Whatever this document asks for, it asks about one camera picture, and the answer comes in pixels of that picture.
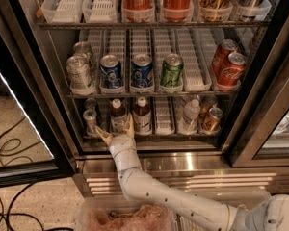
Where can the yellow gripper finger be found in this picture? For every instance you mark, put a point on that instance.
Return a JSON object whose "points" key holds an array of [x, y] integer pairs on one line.
{"points": [[106, 136], [129, 126]]}

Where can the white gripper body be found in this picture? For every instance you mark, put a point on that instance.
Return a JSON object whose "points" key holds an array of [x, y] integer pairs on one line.
{"points": [[122, 143]]}

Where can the brown bottle white cap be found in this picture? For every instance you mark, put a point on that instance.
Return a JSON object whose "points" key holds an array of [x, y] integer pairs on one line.
{"points": [[142, 117], [118, 116]]}

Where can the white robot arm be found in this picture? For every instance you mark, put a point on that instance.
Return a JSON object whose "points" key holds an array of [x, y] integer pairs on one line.
{"points": [[271, 214]]}

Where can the clear water bottle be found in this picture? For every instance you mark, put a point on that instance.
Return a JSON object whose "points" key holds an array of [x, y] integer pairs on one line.
{"points": [[188, 121]]}

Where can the open fridge glass door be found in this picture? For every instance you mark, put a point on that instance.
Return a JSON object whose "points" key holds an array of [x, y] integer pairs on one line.
{"points": [[35, 144]]}

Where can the front silver slim can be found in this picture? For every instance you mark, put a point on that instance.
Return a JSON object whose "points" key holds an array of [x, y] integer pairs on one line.
{"points": [[90, 117]]}

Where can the silver slim can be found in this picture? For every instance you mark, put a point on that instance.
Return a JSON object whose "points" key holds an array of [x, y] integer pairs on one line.
{"points": [[90, 117], [90, 103]]}

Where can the rear silver slim can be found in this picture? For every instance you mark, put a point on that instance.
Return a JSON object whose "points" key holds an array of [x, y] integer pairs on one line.
{"points": [[90, 103]]}

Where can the right blue pepsi can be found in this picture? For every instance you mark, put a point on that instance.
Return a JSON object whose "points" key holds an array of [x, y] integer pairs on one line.
{"points": [[142, 71]]}

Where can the blue pepsi can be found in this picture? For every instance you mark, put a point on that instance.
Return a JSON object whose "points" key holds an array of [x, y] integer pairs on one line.
{"points": [[142, 71], [110, 67]]}

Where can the left blue pepsi can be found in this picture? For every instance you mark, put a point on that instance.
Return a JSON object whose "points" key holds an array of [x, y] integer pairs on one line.
{"points": [[110, 67]]}

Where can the left clear plastic bin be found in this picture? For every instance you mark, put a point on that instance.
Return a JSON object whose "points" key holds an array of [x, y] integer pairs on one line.
{"points": [[115, 213]]}

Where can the clear plastic bin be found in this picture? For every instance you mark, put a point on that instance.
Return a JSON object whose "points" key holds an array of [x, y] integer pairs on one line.
{"points": [[243, 198], [115, 213]]}

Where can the green soda can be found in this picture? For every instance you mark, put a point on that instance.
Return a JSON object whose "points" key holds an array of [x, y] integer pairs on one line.
{"points": [[171, 70]]}

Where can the front white can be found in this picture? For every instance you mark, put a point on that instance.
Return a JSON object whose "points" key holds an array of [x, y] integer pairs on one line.
{"points": [[80, 76]]}

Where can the white can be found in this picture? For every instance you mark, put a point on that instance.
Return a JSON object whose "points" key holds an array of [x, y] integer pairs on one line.
{"points": [[83, 48], [80, 76]]}

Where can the rear gold can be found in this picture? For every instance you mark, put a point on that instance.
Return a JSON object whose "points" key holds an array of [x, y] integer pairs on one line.
{"points": [[208, 102]]}

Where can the front gold can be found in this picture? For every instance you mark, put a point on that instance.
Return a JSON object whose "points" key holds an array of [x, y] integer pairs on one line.
{"points": [[212, 120]]}

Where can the rear white can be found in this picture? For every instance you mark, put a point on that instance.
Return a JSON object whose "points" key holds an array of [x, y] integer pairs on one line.
{"points": [[83, 48]]}

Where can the front red coke can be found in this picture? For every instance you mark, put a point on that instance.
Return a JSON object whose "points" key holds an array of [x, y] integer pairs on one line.
{"points": [[232, 69]]}

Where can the right clear plastic bin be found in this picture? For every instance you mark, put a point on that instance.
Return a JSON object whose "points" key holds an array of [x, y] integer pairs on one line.
{"points": [[243, 198]]}

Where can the rear red coke can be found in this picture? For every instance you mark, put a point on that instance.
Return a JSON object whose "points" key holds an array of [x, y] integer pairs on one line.
{"points": [[226, 47]]}

